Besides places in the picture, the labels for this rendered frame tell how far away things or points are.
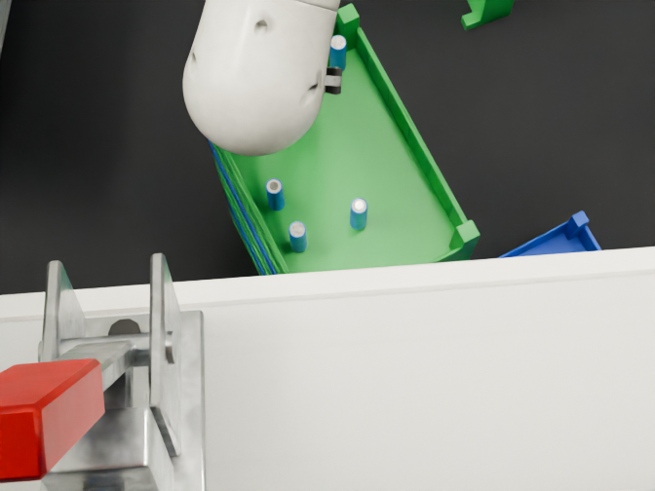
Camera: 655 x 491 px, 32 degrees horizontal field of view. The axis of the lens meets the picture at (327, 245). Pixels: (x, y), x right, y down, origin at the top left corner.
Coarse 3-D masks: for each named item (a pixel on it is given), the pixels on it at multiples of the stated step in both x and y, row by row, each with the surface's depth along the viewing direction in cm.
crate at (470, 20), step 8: (472, 0) 188; (480, 0) 188; (488, 0) 179; (496, 0) 180; (504, 0) 181; (512, 0) 182; (472, 8) 187; (480, 8) 187; (488, 8) 181; (496, 8) 183; (504, 8) 184; (464, 16) 185; (472, 16) 185; (480, 16) 185; (488, 16) 184; (496, 16) 186; (504, 16) 187; (464, 24) 186; (472, 24) 185; (480, 24) 186
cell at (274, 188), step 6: (270, 180) 123; (276, 180) 123; (270, 186) 122; (276, 186) 122; (282, 186) 123; (270, 192) 122; (276, 192) 122; (282, 192) 124; (270, 198) 124; (276, 198) 124; (282, 198) 125; (270, 204) 127; (276, 204) 126; (282, 204) 127; (276, 210) 128
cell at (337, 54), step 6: (336, 36) 127; (342, 36) 127; (336, 42) 127; (342, 42) 127; (330, 48) 127; (336, 48) 127; (342, 48) 127; (330, 54) 129; (336, 54) 128; (342, 54) 128; (330, 60) 130; (336, 60) 129; (342, 60) 130; (330, 66) 132; (342, 66) 131
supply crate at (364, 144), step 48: (336, 96) 132; (384, 96) 131; (336, 144) 130; (384, 144) 130; (288, 192) 129; (336, 192) 129; (384, 192) 129; (432, 192) 129; (288, 240) 128; (336, 240) 128; (384, 240) 128; (432, 240) 127
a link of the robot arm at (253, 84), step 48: (240, 0) 84; (288, 0) 84; (192, 48) 88; (240, 48) 84; (288, 48) 84; (192, 96) 87; (240, 96) 84; (288, 96) 85; (240, 144) 87; (288, 144) 89
